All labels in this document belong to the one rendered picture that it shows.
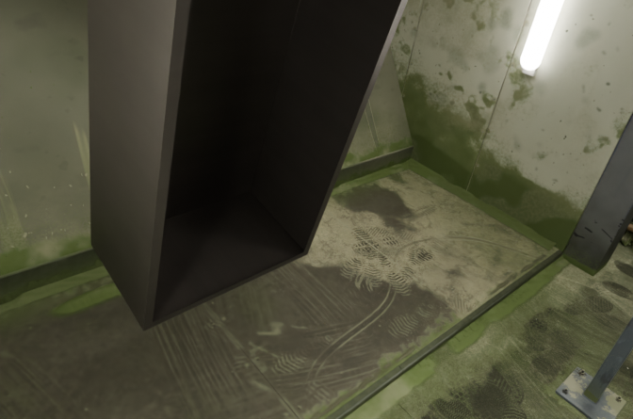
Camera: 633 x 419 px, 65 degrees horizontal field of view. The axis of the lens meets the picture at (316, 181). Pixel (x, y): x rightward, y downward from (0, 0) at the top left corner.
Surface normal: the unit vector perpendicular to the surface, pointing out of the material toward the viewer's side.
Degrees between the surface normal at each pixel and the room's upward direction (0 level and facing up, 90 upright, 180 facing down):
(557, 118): 90
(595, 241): 90
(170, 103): 102
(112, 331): 0
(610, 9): 90
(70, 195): 57
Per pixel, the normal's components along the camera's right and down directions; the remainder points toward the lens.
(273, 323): 0.14, -0.85
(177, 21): 0.63, 0.62
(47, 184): 0.61, -0.07
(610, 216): -0.75, 0.25
